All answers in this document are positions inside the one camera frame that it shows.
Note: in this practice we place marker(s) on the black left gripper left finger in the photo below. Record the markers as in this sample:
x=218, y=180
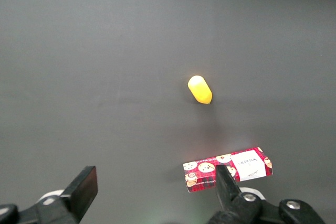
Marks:
x=82, y=190

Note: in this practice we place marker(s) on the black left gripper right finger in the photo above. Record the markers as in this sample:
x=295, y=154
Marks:
x=227, y=190

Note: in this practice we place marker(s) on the red tartan cookie box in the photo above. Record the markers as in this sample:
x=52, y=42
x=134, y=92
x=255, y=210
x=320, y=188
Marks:
x=204, y=167

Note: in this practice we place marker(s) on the yellow lemon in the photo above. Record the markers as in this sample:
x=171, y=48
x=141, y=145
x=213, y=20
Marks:
x=199, y=90

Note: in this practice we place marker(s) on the dark grey table mat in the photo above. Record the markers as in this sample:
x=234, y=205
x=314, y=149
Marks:
x=105, y=77

